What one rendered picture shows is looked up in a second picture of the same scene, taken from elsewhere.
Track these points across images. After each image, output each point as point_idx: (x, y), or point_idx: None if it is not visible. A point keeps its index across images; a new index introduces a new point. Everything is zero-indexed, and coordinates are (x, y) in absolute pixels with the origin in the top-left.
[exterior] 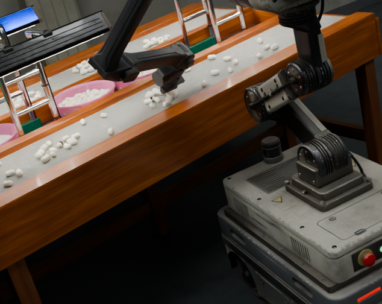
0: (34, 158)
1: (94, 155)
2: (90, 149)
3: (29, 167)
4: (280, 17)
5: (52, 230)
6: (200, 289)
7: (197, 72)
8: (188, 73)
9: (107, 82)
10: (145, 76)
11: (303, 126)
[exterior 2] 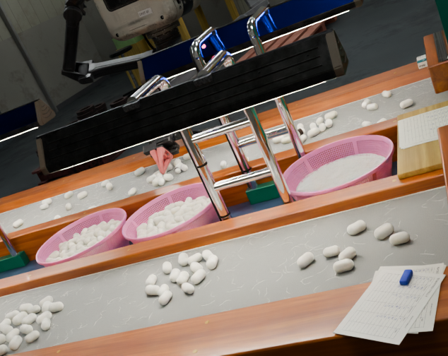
0: (334, 126)
1: (310, 97)
2: (302, 105)
3: (350, 116)
4: (176, 32)
5: None
6: None
7: (99, 203)
8: None
9: (127, 224)
10: (114, 211)
11: (196, 133)
